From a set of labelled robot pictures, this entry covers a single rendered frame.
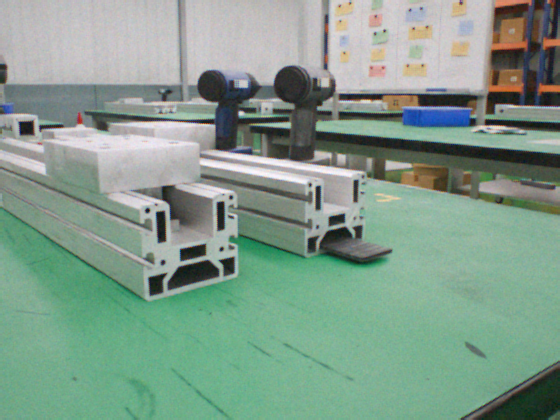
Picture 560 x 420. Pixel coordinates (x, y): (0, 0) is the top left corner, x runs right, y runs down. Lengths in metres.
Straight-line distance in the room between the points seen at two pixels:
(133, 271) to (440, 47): 3.44
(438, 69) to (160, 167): 3.35
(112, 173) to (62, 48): 12.14
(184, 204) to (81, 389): 0.23
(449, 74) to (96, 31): 10.12
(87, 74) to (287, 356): 12.43
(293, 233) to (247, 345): 0.22
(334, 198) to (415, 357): 0.29
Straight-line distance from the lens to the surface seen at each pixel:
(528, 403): 0.39
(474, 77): 3.62
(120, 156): 0.51
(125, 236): 0.48
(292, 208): 0.57
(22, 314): 0.48
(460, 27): 3.71
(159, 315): 0.44
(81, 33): 12.81
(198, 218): 0.51
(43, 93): 12.48
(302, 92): 0.82
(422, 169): 4.80
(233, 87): 1.01
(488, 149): 1.92
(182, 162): 0.54
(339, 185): 0.62
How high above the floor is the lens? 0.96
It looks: 13 degrees down
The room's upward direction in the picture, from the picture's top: straight up
